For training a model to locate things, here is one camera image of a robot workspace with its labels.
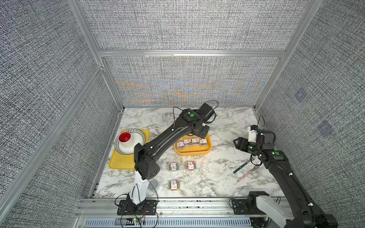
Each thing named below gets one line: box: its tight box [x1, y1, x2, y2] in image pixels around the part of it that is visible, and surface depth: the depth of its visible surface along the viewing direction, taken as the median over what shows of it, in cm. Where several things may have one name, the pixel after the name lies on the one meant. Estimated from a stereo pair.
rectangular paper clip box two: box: [168, 180, 181, 191], surface depth 81 cm
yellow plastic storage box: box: [173, 133, 212, 157], surface depth 94 cm
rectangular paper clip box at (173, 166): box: [169, 162, 180, 171], surface depth 87 cm
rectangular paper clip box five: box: [184, 161, 196, 171], surface depth 88 cm
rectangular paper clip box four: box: [183, 138, 193, 147], surface depth 99 cm
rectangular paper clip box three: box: [176, 141, 185, 150], surface depth 97 cm
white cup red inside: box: [118, 132, 132, 149], surface depth 94 cm
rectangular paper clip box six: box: [191, 137, 201, 147], surface depth 99 cm
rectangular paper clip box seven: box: [199, 138, 208, 147], surface depth 99 cm
